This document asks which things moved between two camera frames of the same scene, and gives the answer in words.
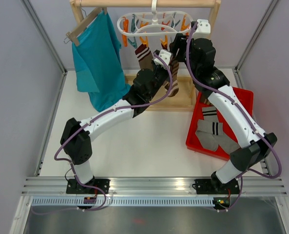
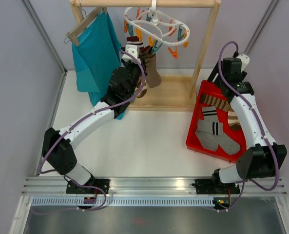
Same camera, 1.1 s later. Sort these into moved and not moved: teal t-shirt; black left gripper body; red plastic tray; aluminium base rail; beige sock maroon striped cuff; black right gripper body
Moved: beige sock maroon striped cuff; black right gripper body; black left gripper body
Not moved: aluminium base rail; teal t-shirt; red plastic tray
